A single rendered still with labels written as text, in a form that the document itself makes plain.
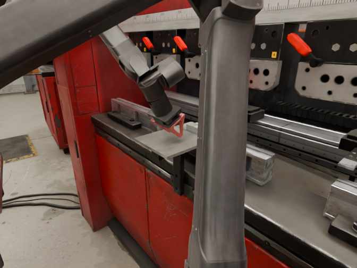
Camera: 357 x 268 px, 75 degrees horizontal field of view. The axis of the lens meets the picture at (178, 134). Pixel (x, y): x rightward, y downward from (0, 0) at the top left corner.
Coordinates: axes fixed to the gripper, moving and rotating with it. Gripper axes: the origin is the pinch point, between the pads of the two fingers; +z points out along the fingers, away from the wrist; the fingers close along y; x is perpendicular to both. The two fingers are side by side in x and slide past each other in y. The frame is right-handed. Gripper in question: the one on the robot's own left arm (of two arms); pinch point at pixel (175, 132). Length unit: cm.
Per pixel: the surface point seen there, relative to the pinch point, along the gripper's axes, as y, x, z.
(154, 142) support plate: 2.2, 7.1, -0.8
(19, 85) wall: 706, 17, 97
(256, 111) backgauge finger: -2.5, -37.0, 21.0
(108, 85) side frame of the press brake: 86, -14, 7
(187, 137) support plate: -1.7, -2.4, 4.4
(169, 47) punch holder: 21.0, -24.4, -14.9
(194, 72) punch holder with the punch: 6.3, -20.4, -8.0
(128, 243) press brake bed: 55, 43, 89
